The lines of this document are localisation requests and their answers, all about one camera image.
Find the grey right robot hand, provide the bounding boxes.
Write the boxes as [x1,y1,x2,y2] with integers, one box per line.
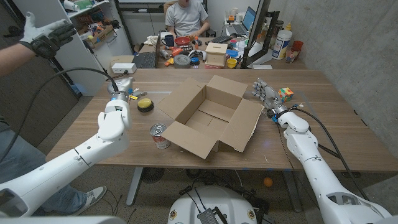
[251,77,289,115]

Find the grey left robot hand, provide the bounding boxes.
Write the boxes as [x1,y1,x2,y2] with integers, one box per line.
[107,77,149,100]

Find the yellow push button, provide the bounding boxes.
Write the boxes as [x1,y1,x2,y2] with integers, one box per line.
[137,98,155,113]

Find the standing person's forearm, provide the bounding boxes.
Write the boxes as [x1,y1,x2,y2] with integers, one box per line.
[0,43,37,77]

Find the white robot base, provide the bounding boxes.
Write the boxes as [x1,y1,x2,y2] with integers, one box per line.
[167,185,258,224]

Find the Rubik's cube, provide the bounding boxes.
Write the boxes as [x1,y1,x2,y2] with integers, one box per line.
[278,87,295,103]

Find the red soda can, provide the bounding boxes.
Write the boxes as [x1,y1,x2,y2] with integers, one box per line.
[149,122,172,150]

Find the white power box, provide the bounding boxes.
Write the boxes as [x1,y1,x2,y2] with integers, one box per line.
[111,62,137,75]

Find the wooden desk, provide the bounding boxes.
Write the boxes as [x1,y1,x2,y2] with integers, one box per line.
[136,36,308,70]

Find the clear glass with items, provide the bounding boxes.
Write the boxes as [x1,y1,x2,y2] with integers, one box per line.
[285,46,300,64]

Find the white canister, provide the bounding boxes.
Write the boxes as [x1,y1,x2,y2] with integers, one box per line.
[271,29,294,60]

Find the cardboard box with clutter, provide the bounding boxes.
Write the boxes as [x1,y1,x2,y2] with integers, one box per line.
[85,24,115,49]

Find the white shelf unit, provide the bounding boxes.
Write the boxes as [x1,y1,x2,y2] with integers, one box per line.
[12,0,133,96]

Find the dark blue mug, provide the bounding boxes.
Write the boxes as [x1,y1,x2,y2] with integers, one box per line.
[161,34,175,47]

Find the black monitor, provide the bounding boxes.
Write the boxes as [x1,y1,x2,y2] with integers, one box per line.
[241,0,280,70]

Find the small wooden box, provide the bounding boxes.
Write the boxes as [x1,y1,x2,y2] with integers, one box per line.
[205,42,228,67]

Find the red bowl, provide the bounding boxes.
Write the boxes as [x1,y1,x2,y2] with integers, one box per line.
[174,36,192,47]

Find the small black keyboard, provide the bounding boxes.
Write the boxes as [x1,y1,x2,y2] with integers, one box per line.
[211,35,233,44]

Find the open laptop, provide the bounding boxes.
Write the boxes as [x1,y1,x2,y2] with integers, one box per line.
[226,6,257,35]

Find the white game controller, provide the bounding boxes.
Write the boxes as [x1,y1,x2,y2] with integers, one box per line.
[188,49,208,62]

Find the black white teleoperation glove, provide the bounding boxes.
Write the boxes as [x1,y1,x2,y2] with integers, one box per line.
[19,11,77,60]

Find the open cardboard box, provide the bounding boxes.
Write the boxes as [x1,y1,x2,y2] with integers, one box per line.
[155,74,265,160]

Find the seated person grey t-shirt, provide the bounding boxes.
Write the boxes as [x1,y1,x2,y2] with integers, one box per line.
[164,0,211,38]

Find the black floor fan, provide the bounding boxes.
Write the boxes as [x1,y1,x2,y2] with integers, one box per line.
[141,167,165,184]

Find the grey table leg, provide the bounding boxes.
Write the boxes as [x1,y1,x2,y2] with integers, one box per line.
[281,170,303,213]
[126,167,144,207]

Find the grey white sneaker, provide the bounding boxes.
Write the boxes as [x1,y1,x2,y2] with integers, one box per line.
[68,185,108,217]

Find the standing person's jeans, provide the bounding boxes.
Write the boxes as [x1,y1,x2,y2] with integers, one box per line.
[0,116,90,217]

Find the black device on base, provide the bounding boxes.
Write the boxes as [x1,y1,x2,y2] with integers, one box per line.
[197,207,229,224]

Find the white robot torso edge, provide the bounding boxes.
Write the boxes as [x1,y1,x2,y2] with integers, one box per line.
[0,215,127,224]

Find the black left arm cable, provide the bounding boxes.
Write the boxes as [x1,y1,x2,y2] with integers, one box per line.
[0,67,119,164]

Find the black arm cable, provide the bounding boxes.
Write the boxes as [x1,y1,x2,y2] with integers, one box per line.
[290,106,371,202]
[0,67,119,164]

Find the grey duct tape roll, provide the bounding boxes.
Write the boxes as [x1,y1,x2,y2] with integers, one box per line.
[173,54,192,69]

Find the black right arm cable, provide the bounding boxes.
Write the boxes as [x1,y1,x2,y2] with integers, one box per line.
[290,106,371,202]

